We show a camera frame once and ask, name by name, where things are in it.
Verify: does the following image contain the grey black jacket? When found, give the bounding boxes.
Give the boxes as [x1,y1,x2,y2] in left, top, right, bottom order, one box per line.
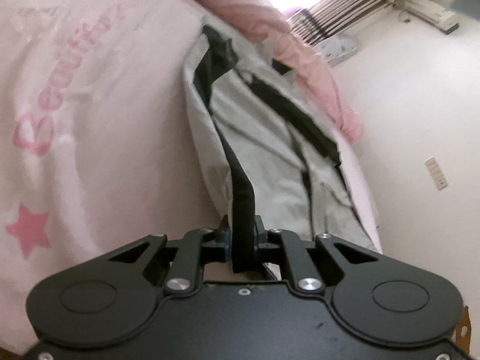
[183,16,381,273]

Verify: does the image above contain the pink printed blanket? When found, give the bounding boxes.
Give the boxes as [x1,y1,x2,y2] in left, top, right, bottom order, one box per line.
[0,0,380,271]

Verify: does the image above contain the right striped curtain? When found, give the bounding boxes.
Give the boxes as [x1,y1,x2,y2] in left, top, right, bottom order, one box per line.
[288,0,398,47]

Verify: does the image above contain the pink duvet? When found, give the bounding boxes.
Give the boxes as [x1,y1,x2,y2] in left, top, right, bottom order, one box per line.
[194,0,364,145]

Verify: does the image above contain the white air conditioner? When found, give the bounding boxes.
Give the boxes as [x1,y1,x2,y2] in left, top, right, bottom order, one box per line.
[393,0,460,34]

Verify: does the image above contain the white wall switch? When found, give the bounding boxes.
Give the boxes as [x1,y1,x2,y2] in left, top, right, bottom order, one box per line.
[425,157,448,190]

